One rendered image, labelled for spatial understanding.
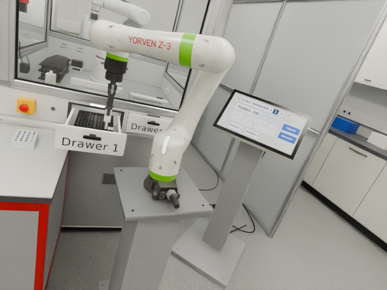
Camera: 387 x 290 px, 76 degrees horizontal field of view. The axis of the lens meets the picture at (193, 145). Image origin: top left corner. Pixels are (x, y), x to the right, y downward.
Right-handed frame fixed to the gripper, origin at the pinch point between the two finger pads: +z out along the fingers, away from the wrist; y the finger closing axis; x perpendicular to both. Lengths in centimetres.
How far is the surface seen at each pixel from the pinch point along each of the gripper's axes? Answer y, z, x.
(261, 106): -14, -18, 90
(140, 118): -21.2, 6.4, 18.9
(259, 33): -144, -72, 144
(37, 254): 36, 50, -19
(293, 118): 0, -18, 104
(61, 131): 10.8, 7.3, -17.6
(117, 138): 10.8, 7.1, 5.2
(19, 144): 3.9, 19.4, -34.1
